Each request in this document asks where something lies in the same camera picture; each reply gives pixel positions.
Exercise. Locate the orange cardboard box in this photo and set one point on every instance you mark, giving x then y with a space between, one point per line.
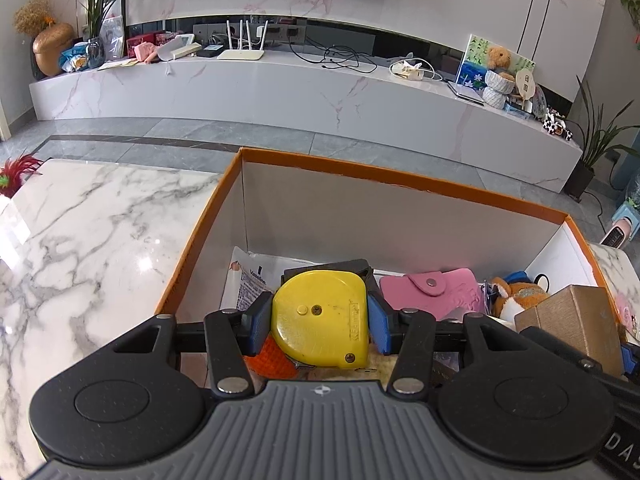
400 230

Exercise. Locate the small black box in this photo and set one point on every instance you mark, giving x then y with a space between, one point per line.
209 51

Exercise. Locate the small wooden sign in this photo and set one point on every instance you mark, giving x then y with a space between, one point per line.
524 84

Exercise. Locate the hanging green plant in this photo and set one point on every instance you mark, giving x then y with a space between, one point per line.
631 5

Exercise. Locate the white floral lotion tube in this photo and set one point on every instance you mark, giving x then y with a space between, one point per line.
245 280

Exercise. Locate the gold gift box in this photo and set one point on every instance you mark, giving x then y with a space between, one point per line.
575 320

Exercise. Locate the white router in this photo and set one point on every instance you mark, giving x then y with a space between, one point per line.
240 55

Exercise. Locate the blue snack packets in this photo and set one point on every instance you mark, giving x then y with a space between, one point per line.
75 57

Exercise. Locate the black picture frame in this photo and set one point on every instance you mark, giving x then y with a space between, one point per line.
122 10

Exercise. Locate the white marble TV console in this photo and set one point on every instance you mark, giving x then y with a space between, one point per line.
250 95

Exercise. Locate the pink card wallet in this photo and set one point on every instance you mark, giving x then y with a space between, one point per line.
425 295

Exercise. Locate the green plant in glass vase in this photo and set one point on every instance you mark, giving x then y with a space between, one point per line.
95 52

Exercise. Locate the red feather decoration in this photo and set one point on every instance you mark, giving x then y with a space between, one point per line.
17 170

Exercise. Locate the pink soft toy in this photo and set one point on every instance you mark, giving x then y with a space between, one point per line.
145 54

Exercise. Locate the flat grey notebook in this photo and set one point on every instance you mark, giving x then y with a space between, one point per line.
465 92

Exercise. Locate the cow pattern plush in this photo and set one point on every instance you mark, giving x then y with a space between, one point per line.
556 125

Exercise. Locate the orange crochet fruit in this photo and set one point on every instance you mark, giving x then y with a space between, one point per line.
270 362

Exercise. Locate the gold round vase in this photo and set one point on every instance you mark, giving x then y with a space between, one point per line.
50 50

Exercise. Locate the decorative plate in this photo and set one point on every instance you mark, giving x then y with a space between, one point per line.
539 101

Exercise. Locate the brown teddy bear blue outfit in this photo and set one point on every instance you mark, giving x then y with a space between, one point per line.
520 300

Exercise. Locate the potted long-leaf plant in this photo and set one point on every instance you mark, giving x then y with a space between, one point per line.
580 180

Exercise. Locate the small pink appliance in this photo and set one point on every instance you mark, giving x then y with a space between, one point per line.
617 232

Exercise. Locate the green plastic stool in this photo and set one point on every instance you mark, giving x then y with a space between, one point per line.
631 207

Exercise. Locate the yellow tape measure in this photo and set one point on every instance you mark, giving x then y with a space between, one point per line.
320 320

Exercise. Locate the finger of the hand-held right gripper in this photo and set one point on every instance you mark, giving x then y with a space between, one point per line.
565 350
630 360

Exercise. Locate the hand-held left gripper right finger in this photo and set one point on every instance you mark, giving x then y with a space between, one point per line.
380 325

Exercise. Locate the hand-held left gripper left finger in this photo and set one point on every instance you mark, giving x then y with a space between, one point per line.
260 322

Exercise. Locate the white tilted device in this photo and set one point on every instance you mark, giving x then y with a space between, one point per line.
177 49

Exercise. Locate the pink paper card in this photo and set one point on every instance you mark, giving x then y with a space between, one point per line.
626 310

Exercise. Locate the white power strip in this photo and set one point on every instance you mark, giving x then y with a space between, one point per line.
410 72

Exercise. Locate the dark grey lidded box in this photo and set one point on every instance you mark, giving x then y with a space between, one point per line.
361 267

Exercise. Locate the small tan teddy bear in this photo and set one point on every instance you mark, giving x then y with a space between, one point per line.
500 57

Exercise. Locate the dried flower bunch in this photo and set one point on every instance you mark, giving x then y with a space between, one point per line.
32 15

